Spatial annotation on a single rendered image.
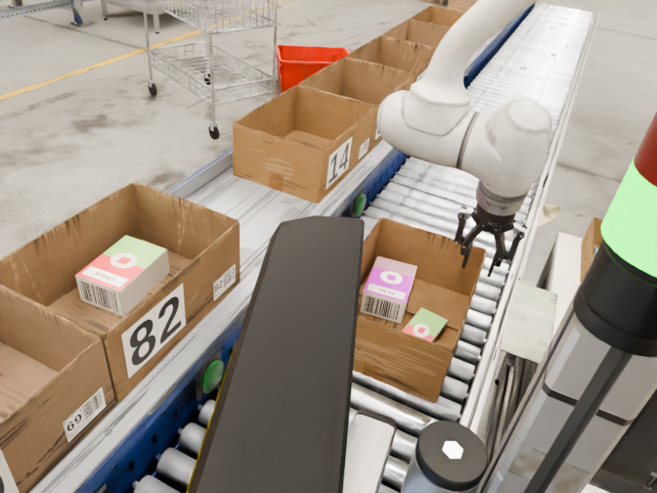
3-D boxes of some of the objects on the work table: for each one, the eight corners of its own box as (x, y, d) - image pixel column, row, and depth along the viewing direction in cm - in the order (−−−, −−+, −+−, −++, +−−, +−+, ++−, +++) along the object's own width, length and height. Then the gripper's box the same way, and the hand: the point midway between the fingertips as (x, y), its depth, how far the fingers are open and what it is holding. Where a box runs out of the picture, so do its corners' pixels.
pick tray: (726, 337, 144) (747, 310, 138) (579, 291, 154) (592, 265, 148) (709, 277, 166) (726, 251, 160) (580, 241, 175) (591, 215, 169)
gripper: (446, 199, 101) (432, 266, 120) (544, 229, 95) (513, 295, 114) (459, 171, 104) (444, 242, 123) (553, 200, 99) (522, 268, 118)
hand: (479, 259), depth 116 cm, fingers open, 5 cm apart
